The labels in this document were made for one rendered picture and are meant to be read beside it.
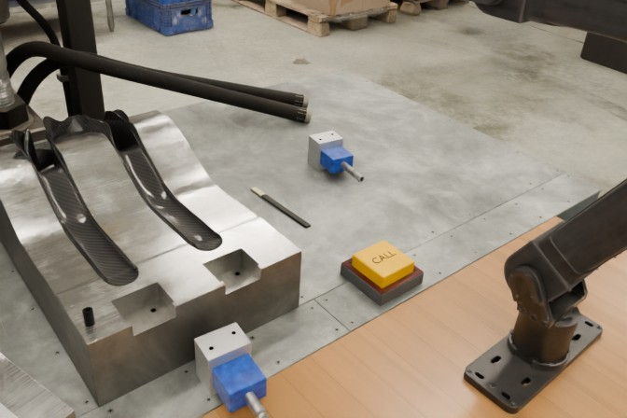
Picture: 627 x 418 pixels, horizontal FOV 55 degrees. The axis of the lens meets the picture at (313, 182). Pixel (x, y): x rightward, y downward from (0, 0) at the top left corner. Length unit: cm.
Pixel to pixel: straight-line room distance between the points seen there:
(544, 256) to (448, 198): 39
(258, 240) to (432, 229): 32
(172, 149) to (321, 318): 33
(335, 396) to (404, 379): 8
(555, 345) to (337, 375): 24
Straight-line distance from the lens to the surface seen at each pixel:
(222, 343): 67
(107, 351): 65
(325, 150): 106
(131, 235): 78
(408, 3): 524
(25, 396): 66
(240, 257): 74
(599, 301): 91
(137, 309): 70
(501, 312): 84
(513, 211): 105
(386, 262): 81
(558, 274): 68
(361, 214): 97
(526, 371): 76
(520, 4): 63
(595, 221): 65
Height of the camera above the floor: 133
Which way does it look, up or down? 31 degrees down
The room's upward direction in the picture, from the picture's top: 4 degrees clockwise
